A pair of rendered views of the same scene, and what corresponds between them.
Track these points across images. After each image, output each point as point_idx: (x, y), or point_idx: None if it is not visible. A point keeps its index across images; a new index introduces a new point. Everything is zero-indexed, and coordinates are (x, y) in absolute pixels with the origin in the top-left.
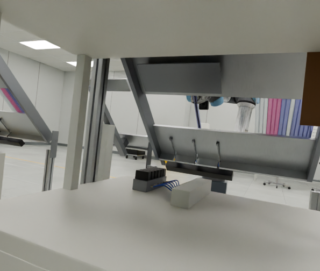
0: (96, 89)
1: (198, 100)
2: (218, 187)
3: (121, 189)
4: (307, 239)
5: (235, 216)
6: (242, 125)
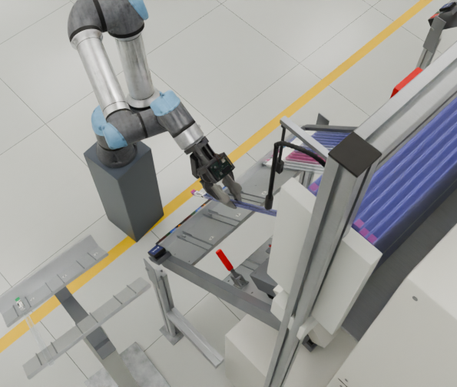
0: (287, 372)
1: (236, 197)
2: (143, 162)
3: (311, 364)
4: None
5: None
6: (145, 70)
